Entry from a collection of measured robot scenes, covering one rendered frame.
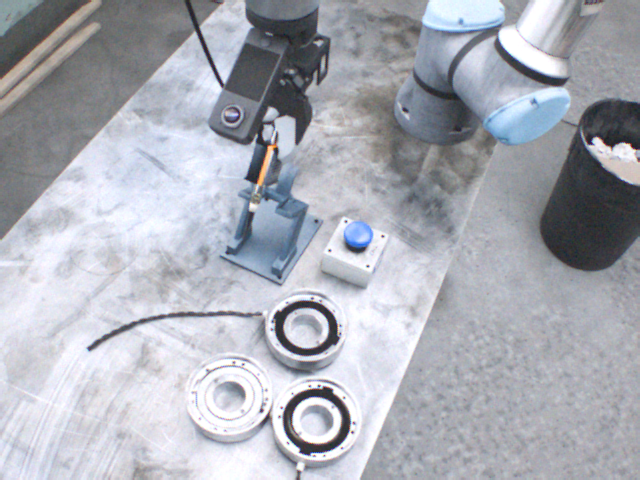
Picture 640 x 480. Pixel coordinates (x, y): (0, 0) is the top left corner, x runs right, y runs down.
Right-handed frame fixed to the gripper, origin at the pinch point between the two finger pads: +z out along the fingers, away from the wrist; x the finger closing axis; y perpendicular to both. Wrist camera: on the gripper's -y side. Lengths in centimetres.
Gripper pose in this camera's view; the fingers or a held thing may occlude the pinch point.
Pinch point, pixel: (269, 154)
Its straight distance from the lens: 79.5
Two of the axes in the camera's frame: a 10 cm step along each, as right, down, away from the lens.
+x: -8.9, -4.0, 2.1
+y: 4.5, -7.1, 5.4
